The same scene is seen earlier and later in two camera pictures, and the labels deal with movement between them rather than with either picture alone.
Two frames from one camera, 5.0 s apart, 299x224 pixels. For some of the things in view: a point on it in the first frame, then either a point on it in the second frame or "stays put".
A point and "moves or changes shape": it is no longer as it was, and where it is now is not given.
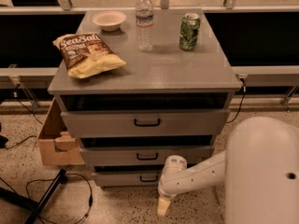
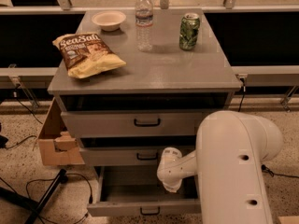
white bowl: (109, 21) stays put
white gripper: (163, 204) to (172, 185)
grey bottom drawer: (127, 178) moves or changes shape
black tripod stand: (35, 207) stays put
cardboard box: (58, 147) stays put
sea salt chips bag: (86, 54) stays put
